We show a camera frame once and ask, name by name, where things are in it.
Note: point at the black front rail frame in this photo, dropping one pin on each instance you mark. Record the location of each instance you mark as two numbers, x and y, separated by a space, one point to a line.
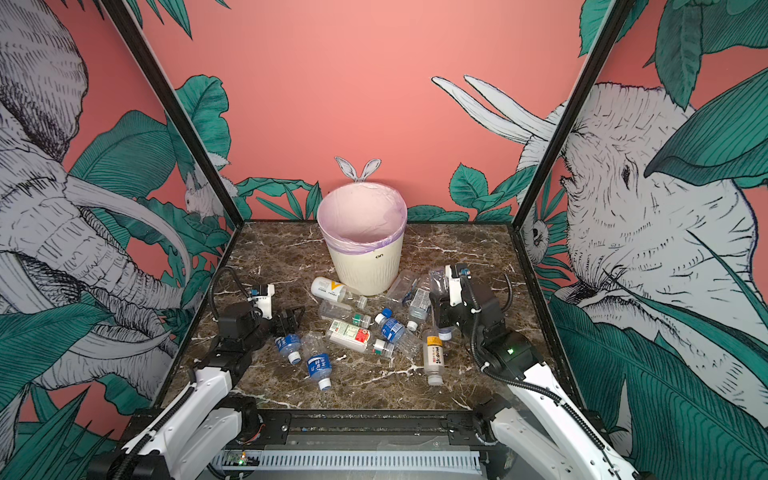
340 430

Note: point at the white vented strip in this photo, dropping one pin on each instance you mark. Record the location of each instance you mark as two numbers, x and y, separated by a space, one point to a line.
465 462

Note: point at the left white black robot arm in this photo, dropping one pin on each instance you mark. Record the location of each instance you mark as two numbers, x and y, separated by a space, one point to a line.
199 422

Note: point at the small clear bottle green label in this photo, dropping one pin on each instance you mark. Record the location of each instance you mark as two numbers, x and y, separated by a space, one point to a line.
384 349

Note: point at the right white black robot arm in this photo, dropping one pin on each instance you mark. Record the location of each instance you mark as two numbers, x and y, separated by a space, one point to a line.
566 445

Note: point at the cream ribbed waste bin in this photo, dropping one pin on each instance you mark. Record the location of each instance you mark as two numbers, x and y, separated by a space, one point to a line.
371 273

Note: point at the white bottle red green label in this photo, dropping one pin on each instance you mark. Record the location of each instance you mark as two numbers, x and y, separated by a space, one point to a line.
349 336

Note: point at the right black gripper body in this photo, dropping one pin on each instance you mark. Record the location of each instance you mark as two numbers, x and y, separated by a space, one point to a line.
452 317

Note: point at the clear bottle blue label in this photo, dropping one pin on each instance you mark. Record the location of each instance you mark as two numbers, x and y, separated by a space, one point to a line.
289 347
317 360

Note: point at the blue cap blue label bottle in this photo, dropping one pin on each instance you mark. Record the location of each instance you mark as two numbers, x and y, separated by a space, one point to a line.
396 333

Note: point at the clear bottle blue label front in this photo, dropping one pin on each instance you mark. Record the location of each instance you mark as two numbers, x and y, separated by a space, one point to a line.
317 360

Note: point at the white bottle yellow triangle label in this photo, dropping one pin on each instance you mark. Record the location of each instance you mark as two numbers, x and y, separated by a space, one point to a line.
337 292

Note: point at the clear bottle white cap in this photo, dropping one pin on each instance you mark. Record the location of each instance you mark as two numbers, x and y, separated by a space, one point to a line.
438 282

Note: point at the clear bottle white label upright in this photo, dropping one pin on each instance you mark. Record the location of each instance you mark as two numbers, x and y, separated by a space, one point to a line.
419 306

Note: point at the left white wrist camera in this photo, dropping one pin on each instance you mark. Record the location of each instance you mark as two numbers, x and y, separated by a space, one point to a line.
261 299

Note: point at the pink plastic bin liner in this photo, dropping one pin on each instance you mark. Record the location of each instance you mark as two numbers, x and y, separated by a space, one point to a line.
359 218

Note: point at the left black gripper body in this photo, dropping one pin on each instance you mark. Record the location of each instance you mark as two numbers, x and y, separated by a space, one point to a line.
273 327

